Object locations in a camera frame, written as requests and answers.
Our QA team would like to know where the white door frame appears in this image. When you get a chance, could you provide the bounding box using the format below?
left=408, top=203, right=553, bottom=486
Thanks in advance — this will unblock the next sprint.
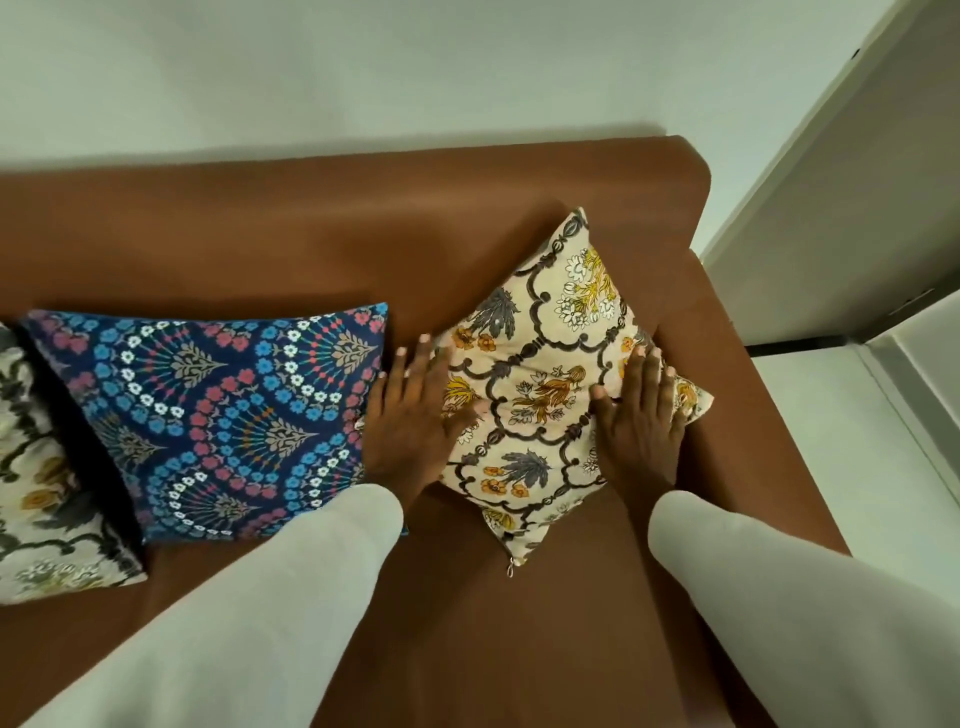
left=855, top=288, right=960, bottom=485

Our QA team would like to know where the cream floral cushion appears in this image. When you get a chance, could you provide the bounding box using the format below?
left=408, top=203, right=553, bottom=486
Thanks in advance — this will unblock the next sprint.
left=0, top=322, right=149, bottom=606
left=433, top=207, right=714, bottom=579

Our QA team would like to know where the brown sofa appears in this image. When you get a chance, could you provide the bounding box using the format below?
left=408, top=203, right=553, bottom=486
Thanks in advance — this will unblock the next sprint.
left=0, top=135, right=852, bottom=728

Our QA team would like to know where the person's left forearm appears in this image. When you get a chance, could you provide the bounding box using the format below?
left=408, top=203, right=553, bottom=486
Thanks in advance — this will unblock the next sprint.
left=21, top=483, right=407, bottom=728

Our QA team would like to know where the person's right hand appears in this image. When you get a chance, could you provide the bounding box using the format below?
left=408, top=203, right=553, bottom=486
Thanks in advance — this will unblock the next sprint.
left=588, top=345, right=691, bottom=520

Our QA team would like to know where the blue patterned cushion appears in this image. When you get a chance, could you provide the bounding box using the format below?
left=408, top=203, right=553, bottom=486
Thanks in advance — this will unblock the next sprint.
left=22, top=302, right=410, bottom=545

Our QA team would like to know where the person's right forearm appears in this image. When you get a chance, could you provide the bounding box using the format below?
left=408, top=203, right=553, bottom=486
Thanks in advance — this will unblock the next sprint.
left=646, top=490, right=960, bottom=728

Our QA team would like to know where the person's left hand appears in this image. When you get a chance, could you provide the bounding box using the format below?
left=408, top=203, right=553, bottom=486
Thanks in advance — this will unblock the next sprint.
left=362, top=333, right=489, bottom=514

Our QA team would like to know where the beige door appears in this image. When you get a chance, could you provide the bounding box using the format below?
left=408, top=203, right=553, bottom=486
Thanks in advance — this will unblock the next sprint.
left=701, top=0, right=960, bottom=348

